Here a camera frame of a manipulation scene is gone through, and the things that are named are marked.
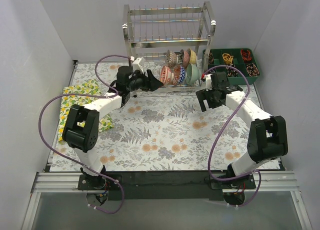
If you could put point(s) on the yellow and teal patterned bowl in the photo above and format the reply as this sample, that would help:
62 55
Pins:
192 56

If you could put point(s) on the orange floral patterned bowl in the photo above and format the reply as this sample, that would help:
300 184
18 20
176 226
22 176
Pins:
166 76

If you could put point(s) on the black leaf patterned bowl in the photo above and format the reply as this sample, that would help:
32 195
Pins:
183 58

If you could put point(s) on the green compartment organizer tray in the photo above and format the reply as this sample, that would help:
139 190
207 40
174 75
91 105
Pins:
240 58

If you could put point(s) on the mint green bowl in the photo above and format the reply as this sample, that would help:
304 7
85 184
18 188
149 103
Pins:
192 74

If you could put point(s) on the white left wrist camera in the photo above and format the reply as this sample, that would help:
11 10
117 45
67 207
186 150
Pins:
137 63

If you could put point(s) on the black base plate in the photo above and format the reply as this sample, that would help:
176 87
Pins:
194 184

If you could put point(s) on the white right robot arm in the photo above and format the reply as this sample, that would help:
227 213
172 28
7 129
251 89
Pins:
267 139

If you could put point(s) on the orange geometric patterned bowl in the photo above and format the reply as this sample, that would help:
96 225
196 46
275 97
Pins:
179 74

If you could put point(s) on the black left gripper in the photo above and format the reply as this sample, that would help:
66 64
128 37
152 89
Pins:
147 80

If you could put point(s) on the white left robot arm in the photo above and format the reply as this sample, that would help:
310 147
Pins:
82 126

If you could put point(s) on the lemon print cloth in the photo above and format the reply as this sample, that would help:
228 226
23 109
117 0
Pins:
89 87

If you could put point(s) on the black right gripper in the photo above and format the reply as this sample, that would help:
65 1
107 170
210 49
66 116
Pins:
208 95

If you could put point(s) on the small purple patterned bowl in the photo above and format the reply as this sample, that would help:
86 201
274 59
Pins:
171 59

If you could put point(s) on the stainless steel dish rack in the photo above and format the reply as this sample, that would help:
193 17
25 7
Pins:
150 32

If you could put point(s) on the floral patterned table mat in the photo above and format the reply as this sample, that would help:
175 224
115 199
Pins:
168 131

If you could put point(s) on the aluminium front rail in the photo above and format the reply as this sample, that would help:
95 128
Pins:
68 181

